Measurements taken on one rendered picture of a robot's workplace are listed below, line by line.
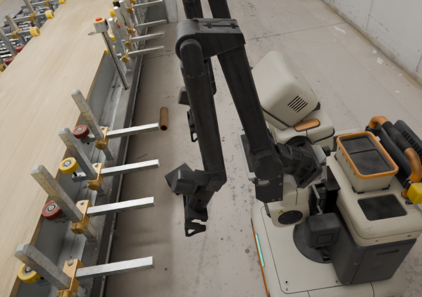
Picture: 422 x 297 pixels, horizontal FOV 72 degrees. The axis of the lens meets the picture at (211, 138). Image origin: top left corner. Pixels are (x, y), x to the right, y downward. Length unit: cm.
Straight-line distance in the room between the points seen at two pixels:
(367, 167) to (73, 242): 135
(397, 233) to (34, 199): 145
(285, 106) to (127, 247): 167
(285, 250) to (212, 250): 54
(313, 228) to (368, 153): 37
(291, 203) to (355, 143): 38
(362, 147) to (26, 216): 141
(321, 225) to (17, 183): 135
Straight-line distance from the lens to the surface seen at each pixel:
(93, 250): 145
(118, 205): 133
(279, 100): 84
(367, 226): 124
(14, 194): 159
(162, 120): 294
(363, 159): 131
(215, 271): 200
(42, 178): 117
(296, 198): 121
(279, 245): 174
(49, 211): 140
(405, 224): 129
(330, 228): 128
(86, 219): 138
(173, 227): 220
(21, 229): 143
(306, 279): 168
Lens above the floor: 184
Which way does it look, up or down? 43 degrees down
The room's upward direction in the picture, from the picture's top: 11 degrees counter-clockwise
